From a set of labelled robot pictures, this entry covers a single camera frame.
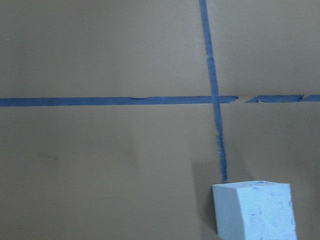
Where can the light blue foam block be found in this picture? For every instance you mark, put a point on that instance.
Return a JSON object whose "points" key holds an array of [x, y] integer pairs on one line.
{"points": [[254, 210]]}

